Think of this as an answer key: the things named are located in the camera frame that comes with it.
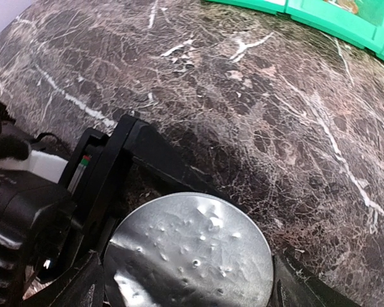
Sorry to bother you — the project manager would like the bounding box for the green bin with star candies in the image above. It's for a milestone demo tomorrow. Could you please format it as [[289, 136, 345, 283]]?
[[208, 0, 286, 15]]

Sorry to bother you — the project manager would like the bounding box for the clear round plastic lid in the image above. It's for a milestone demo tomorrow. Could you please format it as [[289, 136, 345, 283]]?
[[103, 193, 273, 306]]

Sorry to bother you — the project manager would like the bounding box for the green bin with lollipops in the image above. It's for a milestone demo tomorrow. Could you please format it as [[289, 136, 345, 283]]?
[[285, 1, 384, 53]]

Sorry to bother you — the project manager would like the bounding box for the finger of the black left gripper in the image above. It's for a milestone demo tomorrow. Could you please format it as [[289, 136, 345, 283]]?
[[131, 123, 233, 203]]

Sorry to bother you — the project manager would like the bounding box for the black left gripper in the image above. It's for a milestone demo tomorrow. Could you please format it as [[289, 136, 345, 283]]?
[[0, 115, 154, 306]]

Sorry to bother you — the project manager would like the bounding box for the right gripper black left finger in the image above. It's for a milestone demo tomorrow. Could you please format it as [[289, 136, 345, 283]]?
[[22, 251, 104, 307]]

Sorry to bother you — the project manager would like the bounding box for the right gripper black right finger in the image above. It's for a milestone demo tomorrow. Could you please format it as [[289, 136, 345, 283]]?
[[270, 250, 360, 307]]

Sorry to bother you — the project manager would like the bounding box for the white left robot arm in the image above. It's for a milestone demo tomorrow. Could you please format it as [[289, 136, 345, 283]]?
[[0, 102, 221, 306]]

